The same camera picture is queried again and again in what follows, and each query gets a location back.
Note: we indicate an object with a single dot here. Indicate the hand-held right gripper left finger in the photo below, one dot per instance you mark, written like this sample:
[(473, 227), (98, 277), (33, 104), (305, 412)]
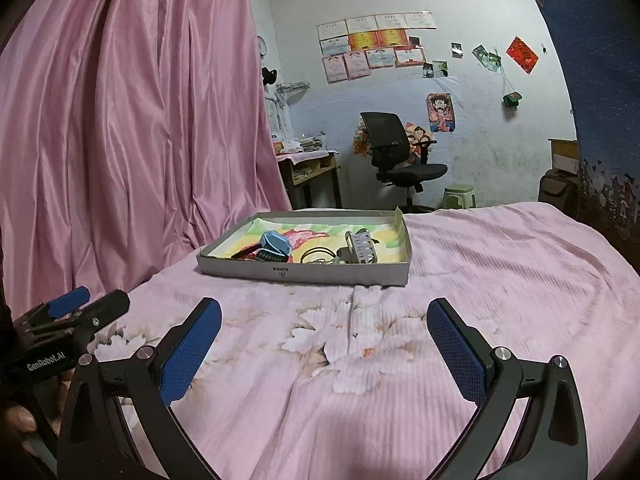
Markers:
[(192, 350)]

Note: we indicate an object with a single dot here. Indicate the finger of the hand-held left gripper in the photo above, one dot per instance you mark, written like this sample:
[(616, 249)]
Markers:
[(70, 300), (110, 305)]

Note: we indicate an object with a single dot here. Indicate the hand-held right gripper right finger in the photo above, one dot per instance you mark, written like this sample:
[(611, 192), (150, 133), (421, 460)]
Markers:
[(455, 355)]

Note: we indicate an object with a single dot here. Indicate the white cardboard box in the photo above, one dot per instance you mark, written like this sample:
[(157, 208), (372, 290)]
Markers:
[(300, 275)]

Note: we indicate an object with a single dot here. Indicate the person's left hand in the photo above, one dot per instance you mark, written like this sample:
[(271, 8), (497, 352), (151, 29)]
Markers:
[(20, 419)]

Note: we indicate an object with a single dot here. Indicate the pink bed sheet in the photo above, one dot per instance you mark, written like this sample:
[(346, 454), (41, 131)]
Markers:
[(400, 310)]

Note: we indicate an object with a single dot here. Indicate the blue wrist watch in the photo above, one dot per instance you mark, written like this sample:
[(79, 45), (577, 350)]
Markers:
[(272, 245)]

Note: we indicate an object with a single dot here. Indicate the green plastic stool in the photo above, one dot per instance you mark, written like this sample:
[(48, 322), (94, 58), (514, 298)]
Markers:
[(459, 191)]

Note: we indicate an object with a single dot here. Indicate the colourful paper lining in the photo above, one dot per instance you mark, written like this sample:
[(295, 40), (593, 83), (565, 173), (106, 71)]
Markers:
[(320, 232)]

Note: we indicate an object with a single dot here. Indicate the black office chair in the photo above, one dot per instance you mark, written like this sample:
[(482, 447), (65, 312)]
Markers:
[(415, 172)]

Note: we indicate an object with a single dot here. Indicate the pink curtain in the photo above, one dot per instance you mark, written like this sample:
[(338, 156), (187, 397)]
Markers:
[(125, 110)]

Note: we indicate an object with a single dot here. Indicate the brown cardboard boxes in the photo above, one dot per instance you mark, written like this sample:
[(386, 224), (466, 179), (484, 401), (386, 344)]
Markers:
[(560, 185)]

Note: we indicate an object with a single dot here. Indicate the wooden desk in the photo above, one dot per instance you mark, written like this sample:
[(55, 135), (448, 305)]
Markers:
[(310, 160)]

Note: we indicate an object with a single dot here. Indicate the pile of books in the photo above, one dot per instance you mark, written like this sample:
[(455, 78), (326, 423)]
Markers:
[(300, 145)]

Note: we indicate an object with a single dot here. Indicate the green hanging ornament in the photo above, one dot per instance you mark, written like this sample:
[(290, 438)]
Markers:
[(512, 100)]

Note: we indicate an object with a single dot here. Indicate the blue printed curtain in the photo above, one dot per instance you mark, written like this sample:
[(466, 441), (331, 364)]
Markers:
[(590, 85)]

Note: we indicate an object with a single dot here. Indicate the cartoon faces wall poster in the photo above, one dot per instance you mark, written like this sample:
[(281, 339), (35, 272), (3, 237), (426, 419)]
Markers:
[(420, 135)]

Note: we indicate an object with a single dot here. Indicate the anime wall poster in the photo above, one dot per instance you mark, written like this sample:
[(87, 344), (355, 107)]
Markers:
[(441, 112)]

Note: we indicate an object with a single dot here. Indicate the small green wall photo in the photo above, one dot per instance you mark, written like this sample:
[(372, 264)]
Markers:
[(439, 69)]

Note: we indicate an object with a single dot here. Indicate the green wall photos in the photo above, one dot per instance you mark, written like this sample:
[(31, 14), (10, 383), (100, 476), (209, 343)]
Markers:
[(487, 57)]

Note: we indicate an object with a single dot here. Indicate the small dark wall photo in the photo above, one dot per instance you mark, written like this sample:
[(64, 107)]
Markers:
[(456, 49)]

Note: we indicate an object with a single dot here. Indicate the red paper wall decoration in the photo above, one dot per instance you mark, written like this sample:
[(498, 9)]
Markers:
[(522, 55)]

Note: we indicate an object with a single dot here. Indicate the group of wall certificates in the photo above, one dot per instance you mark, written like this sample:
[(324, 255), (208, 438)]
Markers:
[(360, 45)]

